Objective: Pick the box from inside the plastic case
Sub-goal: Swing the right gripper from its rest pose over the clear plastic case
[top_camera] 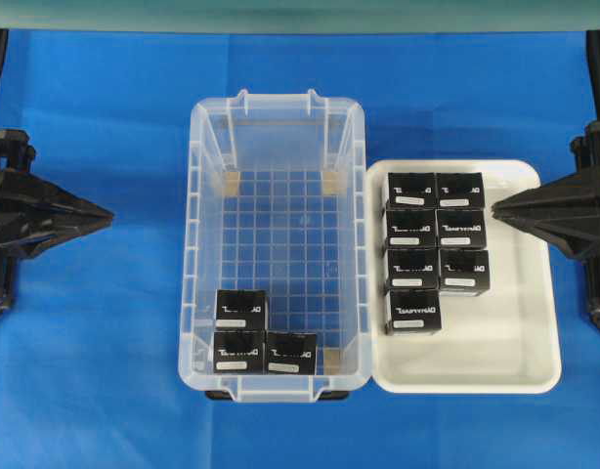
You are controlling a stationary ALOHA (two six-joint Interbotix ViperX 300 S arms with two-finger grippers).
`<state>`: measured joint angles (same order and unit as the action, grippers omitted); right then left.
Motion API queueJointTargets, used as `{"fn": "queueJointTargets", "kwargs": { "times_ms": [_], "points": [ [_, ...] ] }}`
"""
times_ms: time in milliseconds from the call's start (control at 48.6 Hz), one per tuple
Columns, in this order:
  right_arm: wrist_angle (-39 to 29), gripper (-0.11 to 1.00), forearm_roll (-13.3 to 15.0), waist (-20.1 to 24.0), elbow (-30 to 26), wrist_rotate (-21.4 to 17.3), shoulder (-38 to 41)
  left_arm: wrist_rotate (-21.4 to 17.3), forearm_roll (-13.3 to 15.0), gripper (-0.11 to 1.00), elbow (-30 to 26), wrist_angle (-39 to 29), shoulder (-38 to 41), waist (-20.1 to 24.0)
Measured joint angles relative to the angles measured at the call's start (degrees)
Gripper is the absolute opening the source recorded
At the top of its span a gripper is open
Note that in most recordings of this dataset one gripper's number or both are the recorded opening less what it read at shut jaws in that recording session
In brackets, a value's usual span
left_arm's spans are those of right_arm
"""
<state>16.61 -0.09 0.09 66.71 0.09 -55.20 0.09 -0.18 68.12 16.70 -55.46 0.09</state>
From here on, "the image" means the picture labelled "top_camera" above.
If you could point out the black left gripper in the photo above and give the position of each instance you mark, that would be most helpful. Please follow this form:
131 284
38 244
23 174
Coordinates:
20 238

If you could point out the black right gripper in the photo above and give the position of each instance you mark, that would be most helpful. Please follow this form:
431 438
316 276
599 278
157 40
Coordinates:
553 195

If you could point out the black box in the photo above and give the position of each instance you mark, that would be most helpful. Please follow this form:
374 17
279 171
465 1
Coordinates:
241 309
239 351
291 353

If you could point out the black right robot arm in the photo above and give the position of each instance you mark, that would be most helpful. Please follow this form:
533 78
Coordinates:
566 213

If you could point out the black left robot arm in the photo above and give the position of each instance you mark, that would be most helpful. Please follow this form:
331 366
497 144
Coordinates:
35 214

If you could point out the black box tray second-right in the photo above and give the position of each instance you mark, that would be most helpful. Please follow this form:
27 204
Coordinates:
461 229

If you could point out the black box tray top-right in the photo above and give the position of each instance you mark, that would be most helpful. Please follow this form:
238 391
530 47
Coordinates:
460 190

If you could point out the black box tray third-right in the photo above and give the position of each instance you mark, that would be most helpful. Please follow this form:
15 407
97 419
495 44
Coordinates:
464 272

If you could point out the black box tray top-left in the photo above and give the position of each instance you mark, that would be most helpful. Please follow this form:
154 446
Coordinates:
411 190

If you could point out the black box tray second-left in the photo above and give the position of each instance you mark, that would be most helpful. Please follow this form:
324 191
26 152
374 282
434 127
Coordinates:
409 229

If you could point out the black box tray third-left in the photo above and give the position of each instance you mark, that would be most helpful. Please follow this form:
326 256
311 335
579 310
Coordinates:
411 269

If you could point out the black box tray bottom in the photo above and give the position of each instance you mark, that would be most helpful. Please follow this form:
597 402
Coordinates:
412 311

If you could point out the clear plastic storage case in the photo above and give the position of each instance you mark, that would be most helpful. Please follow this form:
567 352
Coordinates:
275 202

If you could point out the white plastic tray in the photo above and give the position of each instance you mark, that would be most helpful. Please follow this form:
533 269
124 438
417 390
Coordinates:
504 341

